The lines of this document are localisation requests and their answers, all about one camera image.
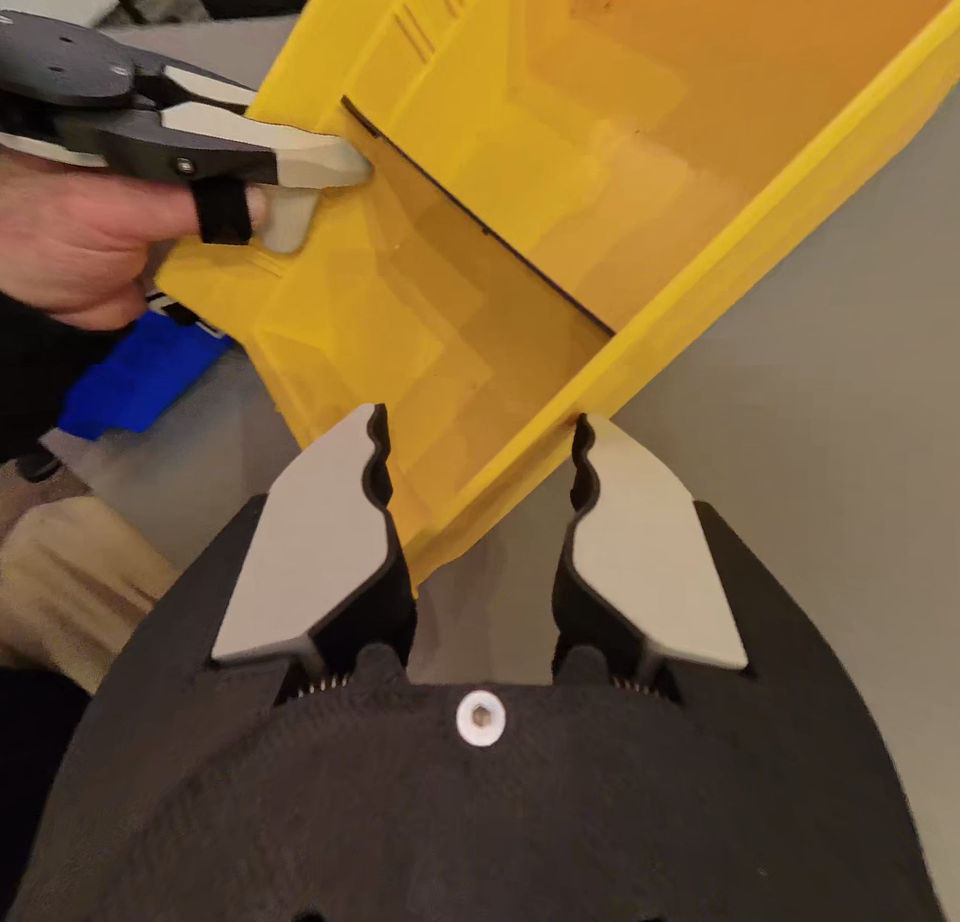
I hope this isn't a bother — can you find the yellow plastic bin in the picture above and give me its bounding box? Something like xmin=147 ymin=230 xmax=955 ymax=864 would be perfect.
xmin=153 ymin=0 xmax=960 ymax=600

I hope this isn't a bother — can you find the person's left hand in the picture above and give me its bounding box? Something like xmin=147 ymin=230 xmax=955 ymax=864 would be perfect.
xmin=0 ymin=145 xmax=270 ymax=332

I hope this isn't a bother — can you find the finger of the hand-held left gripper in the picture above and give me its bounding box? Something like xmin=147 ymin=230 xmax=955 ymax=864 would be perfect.
xmin=159 ymin=103 xmax=376 ymax=190
xmin=161 ymin=65 xmax=260 ymax=113

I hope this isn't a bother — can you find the blue plastic bin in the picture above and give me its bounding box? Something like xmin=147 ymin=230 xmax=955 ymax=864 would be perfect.
xmin=58 ymin=310 xmax=235 ymax=440

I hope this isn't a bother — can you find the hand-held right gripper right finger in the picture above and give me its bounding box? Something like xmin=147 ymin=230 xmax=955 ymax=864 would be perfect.
xmin=553 ymin=412 xmax=751 ymax=686

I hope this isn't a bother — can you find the person's leg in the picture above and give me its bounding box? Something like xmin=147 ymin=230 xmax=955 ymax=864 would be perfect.
xmin=0 ymin=457 xmax=183 ymax=696

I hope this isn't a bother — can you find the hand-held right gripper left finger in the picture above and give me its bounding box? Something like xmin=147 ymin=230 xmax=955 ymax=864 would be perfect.
xmin=210 ymin=403 xmax=418 ymax=684

